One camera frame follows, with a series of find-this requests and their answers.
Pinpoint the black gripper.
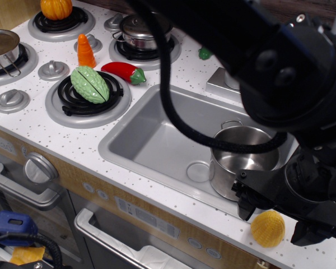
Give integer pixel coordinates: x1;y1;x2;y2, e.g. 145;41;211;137
232;150;336;246

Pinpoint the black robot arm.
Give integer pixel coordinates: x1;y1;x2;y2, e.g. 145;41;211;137
129;1;336;246

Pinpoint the steel pot in sink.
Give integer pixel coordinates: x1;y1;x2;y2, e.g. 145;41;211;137
209;120;280;202

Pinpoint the grey toy sink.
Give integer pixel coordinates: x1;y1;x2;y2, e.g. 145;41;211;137
97;83;300;225

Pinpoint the steel pot with lid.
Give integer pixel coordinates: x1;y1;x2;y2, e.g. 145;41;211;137
112;14;157;51

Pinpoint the grey toy faucet base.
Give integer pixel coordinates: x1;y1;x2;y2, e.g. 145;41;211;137
206;67;240;100

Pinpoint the green toy vegetable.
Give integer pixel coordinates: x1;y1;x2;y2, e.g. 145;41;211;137
198;47;212;61

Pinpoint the red toy chili pepper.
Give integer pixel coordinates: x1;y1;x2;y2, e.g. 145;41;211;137
101;62;146;85

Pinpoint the back right stove burner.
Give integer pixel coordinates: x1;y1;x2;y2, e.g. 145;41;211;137
109;33;182;72

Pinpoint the stove burner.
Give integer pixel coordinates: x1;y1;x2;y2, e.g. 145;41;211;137
45;72;131;129
28;6;95;42
0;43;38;86
109;33;182;72

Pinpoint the green toy bitter gourd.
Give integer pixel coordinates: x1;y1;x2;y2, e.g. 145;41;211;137
70;66;110;104

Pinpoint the silver oven dial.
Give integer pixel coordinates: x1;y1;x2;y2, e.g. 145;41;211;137
23;152;59;184

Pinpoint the front right stove burner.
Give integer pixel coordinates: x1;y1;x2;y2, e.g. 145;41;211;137
45;72;131;129

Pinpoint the orange toy carrot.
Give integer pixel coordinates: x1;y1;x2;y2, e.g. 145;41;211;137
77;34;96;68

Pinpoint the grey stove knob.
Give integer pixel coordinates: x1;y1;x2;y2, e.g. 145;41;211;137
104;13;124;31
38;60;69;81
74;34;102;53
0;89;30;114

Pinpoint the yellow tape piece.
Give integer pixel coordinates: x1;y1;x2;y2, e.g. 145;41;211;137
10;247;45;266

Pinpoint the blue clamp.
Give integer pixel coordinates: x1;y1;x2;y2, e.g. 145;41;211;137
0;211;38;247

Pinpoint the back left stove burner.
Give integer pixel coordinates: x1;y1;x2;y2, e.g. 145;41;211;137
28;6;95;42

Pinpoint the front left stove burner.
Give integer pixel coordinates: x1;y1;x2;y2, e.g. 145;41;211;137
0;43;38;86

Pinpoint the orange toy pumpkin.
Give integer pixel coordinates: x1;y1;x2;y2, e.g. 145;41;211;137
40;0;73;21

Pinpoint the steel pan with lid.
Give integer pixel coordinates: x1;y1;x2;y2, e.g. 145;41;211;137
0;29;21;77

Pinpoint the silver dishwasher door handle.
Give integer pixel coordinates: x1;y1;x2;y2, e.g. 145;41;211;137
74;207;191;269

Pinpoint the black braided cable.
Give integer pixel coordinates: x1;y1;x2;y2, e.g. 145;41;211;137
134;0;288;154

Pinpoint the silver oven door handle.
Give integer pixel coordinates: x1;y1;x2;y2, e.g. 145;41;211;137
0;163;61;211

